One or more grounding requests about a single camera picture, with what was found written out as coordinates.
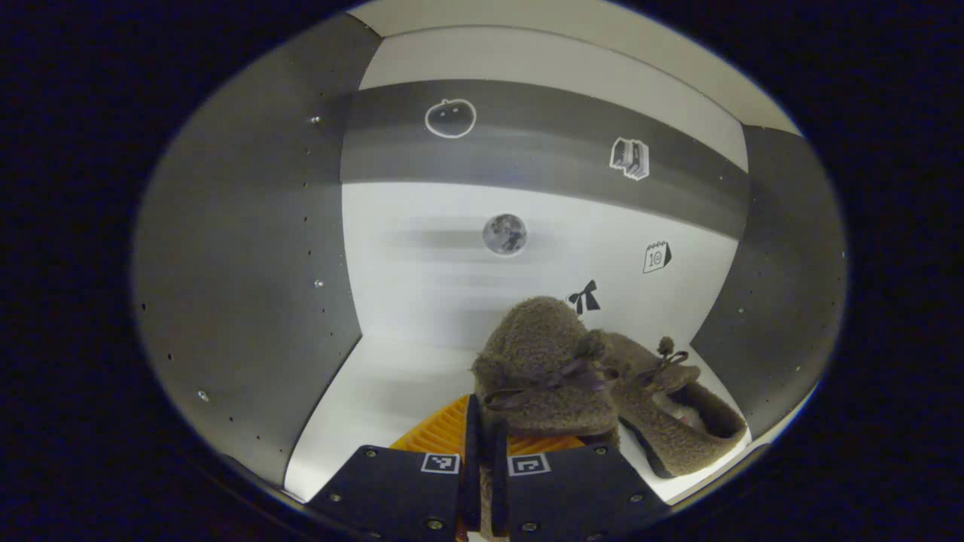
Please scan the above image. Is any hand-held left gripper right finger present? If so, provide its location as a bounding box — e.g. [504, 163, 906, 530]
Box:
[490, 422, 671, 542]

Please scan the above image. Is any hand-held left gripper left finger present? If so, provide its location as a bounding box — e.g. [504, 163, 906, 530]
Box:
[307, 394, 483, 542]

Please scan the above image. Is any brown fuzzy shoe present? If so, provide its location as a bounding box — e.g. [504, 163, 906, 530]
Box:
[471, 296, 620, 452]
[602, 331, 749, 479]

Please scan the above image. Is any white shoe cabinet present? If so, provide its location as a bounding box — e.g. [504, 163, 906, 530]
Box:
[132, 0, 848, 505]

